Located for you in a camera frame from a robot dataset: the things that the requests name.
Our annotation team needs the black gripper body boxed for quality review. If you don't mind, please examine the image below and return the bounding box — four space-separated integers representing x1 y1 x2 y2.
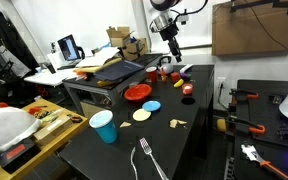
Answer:
159 23 181 54

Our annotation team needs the brown tape ring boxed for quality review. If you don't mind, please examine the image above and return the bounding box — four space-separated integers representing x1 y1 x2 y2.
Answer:
71 114 84 124

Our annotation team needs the orange handled black clamp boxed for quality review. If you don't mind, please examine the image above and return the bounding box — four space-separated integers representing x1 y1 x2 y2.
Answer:
228 114 267 136
229 88 260 105

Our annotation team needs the pale yellow plate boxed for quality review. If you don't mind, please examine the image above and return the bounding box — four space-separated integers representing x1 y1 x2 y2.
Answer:
132 108 152 122

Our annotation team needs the black device red label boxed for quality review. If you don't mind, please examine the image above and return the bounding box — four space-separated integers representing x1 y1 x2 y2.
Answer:
0 137 42 175

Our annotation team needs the red bowl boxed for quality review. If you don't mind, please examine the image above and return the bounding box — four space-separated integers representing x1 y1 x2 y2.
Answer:
123 83 153 102

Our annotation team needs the red cube block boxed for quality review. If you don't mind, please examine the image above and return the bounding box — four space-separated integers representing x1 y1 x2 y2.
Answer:
170 71 182 83

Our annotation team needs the taped cardboard box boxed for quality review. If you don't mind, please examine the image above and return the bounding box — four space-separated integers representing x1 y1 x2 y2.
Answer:
122 37 149 62

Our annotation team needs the yellow toy banana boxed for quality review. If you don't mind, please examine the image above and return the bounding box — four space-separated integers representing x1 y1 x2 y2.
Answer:
173 78 185 89

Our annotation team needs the white wall outlet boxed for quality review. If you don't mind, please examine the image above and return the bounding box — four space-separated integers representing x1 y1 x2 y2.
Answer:
217 77 228 90

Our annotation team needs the small orange bottle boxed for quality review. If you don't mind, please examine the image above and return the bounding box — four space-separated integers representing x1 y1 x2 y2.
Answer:
160 67 168 83

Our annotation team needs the white fabric dome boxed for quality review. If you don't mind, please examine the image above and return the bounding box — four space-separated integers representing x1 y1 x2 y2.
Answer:
0 106 43 153

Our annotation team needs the blue plastic cup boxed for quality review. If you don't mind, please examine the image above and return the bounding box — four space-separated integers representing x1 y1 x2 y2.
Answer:
89 110 118 145

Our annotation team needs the dark blue folder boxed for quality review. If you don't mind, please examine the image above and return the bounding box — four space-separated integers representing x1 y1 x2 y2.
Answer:
93 59 145 83

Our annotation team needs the grey metal frame desk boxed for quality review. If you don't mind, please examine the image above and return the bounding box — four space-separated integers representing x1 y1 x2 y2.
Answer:
62 53 163 116

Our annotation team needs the open laptop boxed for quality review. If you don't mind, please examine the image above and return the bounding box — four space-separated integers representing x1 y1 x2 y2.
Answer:
57 34 82 63

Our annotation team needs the large cardboard panel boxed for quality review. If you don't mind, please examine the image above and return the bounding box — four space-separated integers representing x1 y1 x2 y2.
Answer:
211 0 288 57

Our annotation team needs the blue plate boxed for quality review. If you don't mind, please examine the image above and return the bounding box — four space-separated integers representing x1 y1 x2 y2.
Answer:
141 100 162 113

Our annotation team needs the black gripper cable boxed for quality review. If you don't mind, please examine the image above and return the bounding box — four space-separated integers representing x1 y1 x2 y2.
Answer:
170 0 210 25

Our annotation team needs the small orange cup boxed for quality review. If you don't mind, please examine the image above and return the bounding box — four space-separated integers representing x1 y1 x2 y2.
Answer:
181 83 194 96

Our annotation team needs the flat cardboard box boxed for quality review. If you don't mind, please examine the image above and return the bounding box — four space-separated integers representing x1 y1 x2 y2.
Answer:
33 114 73 147

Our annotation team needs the small orange tool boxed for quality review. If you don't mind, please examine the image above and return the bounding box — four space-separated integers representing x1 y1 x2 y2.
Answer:
27 105 48 116

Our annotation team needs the white paper stack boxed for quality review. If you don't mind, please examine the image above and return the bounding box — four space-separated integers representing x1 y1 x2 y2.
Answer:
75 46 120 69

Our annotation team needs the red cup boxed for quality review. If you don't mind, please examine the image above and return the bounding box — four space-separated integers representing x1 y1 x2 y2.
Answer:
145 66 159 84

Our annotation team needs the open cardboard box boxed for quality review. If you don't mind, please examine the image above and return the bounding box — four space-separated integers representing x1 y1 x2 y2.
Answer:
106 26 135 48

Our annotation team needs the purple toy eggplant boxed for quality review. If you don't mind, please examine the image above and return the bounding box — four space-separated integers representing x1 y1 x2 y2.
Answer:
179 72 192 80

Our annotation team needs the wooden side table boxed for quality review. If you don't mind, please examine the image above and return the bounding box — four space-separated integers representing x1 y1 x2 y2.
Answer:
0 98 89 180

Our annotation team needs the white desk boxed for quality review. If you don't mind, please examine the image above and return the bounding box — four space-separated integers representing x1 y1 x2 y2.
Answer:
23 68 78 88

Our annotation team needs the white cylinder tube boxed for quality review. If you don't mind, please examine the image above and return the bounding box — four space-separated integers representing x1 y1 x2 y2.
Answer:
179 63 194 74

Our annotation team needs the yellow sponge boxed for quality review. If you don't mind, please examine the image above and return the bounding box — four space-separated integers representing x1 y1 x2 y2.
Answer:
216 118 227 133

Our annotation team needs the orange handled silver tool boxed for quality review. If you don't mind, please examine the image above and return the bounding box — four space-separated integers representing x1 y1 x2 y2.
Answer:
241 143 288 180

